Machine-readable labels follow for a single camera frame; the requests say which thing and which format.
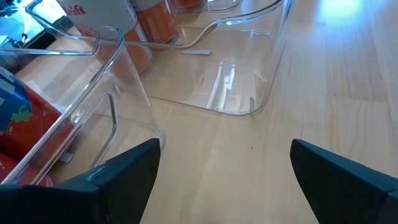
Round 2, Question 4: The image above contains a grey tape strip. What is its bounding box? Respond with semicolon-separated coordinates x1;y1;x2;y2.
58;152;75;164
181;49;212;56

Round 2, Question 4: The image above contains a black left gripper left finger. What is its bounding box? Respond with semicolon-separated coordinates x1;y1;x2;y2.
0;139;161;224

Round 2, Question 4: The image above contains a red Fanta can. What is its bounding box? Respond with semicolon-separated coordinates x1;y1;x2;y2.
0;153;54;187
0;66;75;162

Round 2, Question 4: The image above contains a clear plastic bin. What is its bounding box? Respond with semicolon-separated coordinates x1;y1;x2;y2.
169;0;244;14
25;0;295;117
0;26;165;187

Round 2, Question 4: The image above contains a red Coca-Cola can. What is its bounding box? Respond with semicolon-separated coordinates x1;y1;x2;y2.
169;0;205;9

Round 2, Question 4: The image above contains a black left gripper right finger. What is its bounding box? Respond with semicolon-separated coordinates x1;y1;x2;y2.
290;139;398;224

